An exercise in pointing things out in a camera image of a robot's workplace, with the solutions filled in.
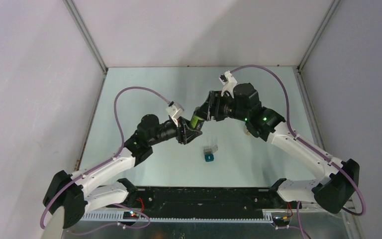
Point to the clear pill bottle gold lid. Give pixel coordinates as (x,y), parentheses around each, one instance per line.
(247,132)

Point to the aluminium frame post left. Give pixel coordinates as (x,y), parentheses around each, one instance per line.
(85,33)

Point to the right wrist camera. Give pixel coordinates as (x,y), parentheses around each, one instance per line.
(229,82)

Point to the aluminium frame post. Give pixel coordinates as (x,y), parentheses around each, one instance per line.
(318,33)
(85,33)

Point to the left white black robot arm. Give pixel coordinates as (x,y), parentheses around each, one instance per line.
(83,191)

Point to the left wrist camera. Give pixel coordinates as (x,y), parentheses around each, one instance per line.
(174,111)

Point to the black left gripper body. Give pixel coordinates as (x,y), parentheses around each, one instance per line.
(181,136)

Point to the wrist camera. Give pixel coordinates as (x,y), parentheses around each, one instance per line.
(229,82)
(174,111)

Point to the green lidded black jar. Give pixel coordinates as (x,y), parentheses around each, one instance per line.
(196,122)

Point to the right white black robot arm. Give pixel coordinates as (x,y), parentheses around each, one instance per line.
(335,180)

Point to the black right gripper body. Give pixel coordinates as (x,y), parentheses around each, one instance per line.
(224,106)

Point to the aluminium frame post right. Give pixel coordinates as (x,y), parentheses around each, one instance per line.
(318,33)

